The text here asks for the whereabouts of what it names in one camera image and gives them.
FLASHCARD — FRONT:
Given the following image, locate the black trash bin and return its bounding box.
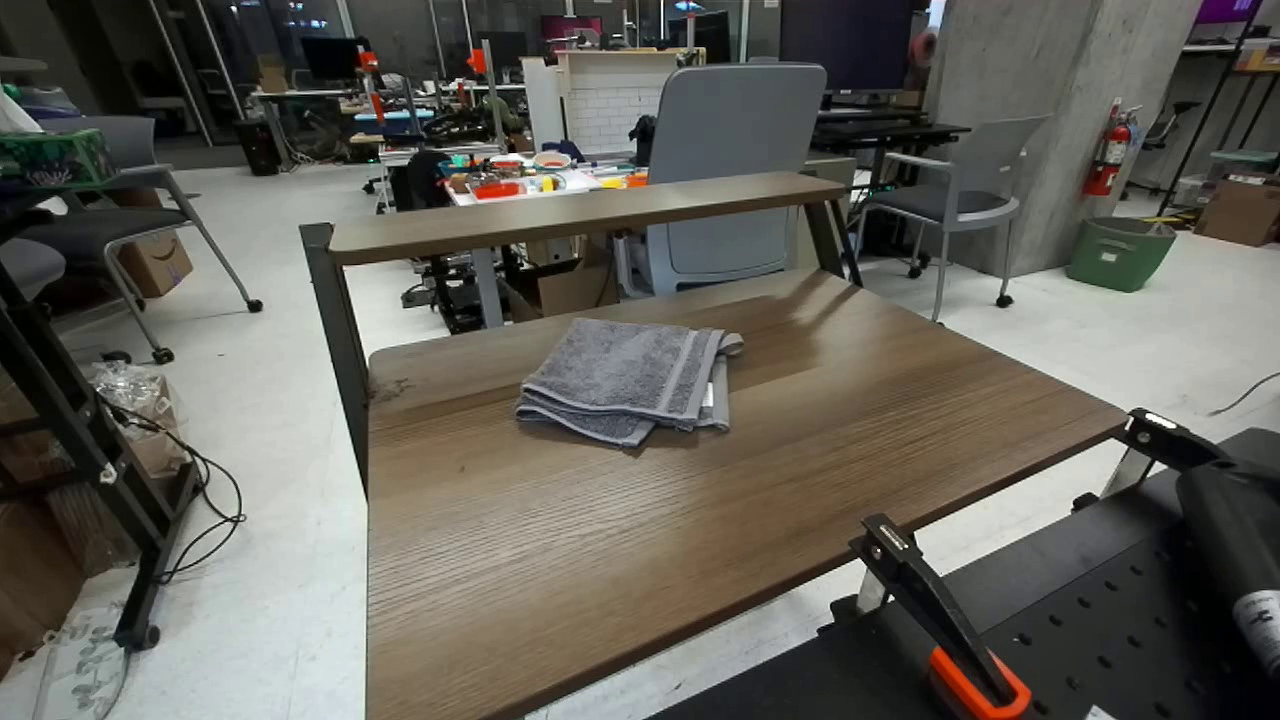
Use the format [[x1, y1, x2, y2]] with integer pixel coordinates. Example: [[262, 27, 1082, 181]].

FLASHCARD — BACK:
[[237, 119, 278, 177]]

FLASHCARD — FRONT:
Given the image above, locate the black cable on floor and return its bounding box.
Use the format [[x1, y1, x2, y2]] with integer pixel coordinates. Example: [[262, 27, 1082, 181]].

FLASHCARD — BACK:
[[111, 396, 253, 582]]

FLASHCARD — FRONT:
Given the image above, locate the grey towel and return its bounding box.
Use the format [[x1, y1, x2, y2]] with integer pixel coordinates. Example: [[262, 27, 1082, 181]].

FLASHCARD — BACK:
[[516, 314, 745, 449]]

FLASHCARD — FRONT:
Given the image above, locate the green plastic bin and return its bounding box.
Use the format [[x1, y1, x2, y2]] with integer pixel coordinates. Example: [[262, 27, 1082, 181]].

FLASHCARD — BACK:
[[1063, 215, 1174, 292]]

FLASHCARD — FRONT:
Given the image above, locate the black metal rack stand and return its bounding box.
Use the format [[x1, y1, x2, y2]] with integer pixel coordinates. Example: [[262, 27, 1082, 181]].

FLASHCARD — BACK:
[[0, 269, 204, 650]]

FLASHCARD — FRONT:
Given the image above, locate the black desk in background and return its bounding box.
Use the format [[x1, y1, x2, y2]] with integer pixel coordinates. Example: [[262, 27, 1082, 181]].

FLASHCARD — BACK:
[[811, 107, 964, 181]]

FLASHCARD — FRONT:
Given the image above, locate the cardboard box right background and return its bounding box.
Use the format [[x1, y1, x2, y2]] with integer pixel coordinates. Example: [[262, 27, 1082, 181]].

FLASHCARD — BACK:
[[1194, 183, 1280, 243]]

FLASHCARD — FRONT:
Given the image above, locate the red fire extinguisher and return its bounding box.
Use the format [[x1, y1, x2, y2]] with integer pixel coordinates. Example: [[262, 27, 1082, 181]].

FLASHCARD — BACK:
[[1082, 103, 1134, 201]]

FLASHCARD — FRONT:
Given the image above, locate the black metal clamp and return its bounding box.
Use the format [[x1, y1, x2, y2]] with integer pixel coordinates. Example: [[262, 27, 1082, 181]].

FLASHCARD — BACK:
[[1103, 406, 1230, 495]]

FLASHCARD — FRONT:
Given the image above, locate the cardboard box under desk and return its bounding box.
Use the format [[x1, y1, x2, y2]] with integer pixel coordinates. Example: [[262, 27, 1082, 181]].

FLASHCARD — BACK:
[[508, 269, 616, 321]]

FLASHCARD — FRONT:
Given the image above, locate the black orange bar clamp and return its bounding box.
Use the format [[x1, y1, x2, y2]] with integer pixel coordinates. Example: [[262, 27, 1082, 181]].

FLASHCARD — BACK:
[[854, 513, 1033, 720]]

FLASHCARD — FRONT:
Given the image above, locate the cardboard box under chair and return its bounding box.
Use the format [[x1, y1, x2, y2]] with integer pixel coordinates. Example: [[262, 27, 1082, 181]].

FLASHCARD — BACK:
[[119, 230, 191, 301]]

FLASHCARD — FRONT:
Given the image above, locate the wooden desk with shelf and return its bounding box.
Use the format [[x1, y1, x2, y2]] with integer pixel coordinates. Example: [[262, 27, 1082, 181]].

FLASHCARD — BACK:
[[301, 170, 1124, 720]]

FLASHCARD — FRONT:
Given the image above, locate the grey metal frame chair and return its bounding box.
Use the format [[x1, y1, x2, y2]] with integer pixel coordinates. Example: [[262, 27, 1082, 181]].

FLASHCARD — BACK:
[[853, 119, 1040, 321]]

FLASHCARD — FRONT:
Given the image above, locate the black computer monitor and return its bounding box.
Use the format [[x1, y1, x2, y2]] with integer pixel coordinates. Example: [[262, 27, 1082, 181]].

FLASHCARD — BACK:
[[301, 36, 358, 85]]

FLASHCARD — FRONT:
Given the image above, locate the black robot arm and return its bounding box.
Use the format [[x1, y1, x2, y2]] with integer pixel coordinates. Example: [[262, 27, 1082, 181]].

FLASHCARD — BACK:
[[1174, 463, 1280, 674]]

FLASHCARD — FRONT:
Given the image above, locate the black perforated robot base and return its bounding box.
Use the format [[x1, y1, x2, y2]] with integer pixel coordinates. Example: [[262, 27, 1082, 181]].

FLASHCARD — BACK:
[[658, 472, 1280, 720]]

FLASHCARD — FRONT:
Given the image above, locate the large dark display screen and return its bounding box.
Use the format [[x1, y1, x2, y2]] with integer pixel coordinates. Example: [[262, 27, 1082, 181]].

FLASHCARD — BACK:
[[781, 0, 917, 93]]

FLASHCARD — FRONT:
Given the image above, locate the grey chair at left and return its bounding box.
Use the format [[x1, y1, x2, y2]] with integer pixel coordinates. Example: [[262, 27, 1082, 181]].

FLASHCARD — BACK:
[[0, 114, 262, 365]]

